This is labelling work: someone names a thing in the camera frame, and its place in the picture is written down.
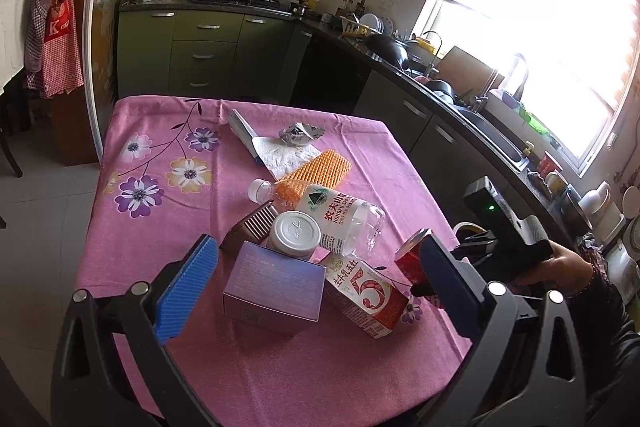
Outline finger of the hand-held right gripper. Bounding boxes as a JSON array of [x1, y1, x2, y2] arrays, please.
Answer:
[[452, 231, 496, 269]]

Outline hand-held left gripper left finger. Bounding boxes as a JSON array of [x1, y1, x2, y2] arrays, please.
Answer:
[[51, 234, 221, 427]]

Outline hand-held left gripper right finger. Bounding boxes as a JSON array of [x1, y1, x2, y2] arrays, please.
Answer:
[[417, 234, 586, 427]]

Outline red drink can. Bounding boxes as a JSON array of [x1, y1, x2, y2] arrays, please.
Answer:
[[395, 228, 433, 288]]

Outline red and white milk carton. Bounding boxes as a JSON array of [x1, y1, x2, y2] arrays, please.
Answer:
[[320, 254, 410, 339]]

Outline purple cardboard box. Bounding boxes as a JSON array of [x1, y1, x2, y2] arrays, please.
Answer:
[[222, 241, 327, 335]]

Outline brown ribbed container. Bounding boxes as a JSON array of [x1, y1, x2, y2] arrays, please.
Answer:
[[220, 201, 280, 255]]

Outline clear plastic water bottle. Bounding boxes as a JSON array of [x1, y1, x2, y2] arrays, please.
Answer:
[[248, 178, 387, 260]]

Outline white-lid jar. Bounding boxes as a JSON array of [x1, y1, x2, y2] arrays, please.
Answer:
[[265, 211, 322, 263]]

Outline white paper napkin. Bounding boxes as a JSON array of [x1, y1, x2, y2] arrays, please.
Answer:
[[250, 137, 323, 180]]

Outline orange foam net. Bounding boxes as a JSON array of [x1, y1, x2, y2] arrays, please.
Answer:
[[275, 149, 352, 212]]

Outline blue and white paper pack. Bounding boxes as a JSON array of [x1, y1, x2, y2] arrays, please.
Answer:
[[227, 109, 261, 165]]

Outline foil wrapper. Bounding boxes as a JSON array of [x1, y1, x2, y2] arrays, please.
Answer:
[[277, 121, 326, 148]]

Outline person's right hand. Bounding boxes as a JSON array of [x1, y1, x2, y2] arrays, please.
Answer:
[[515, 242, 597, 299]]

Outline pink floral tablecloth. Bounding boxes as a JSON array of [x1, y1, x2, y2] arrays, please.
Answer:
[[75, 95, 473, 427]]

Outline red and white mug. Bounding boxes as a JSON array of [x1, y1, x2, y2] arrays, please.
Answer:
[[537, 151, 562, 180]]

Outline steel sink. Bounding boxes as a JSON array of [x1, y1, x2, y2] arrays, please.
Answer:
[[450, 103, 532, 172]]

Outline steel faucet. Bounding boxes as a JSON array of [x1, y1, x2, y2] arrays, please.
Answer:
[[469, 53, 530, 114]]

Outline green cabinets under sink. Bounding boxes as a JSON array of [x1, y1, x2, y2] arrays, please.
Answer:
[[290, 24, 546, 238]]

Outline brown cutting board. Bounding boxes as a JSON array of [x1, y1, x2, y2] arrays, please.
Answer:
[[439, 45, 502, 94]]

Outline bright window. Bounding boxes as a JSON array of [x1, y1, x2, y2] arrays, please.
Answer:
[[410, 0, 640, 178]]

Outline large black wok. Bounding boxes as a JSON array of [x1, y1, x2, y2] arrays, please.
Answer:
[[362, 33, 412, 74]]

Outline green lower cabinets with drawers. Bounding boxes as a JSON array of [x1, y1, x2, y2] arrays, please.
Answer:
[[116, 8, 297, 102]]

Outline dish rack with plates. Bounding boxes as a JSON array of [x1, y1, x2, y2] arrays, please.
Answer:
[[342, 12, 397, 40]]

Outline red checked apron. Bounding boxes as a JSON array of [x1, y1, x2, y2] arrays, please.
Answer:
[[22, 0, 86, 98]]

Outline group of condiment bottles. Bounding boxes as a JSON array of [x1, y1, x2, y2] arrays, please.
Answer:
[[334, 0, 370, 18]]

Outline glass sliding door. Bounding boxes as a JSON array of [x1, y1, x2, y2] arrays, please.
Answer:
[[82, 0, 161, 165]]

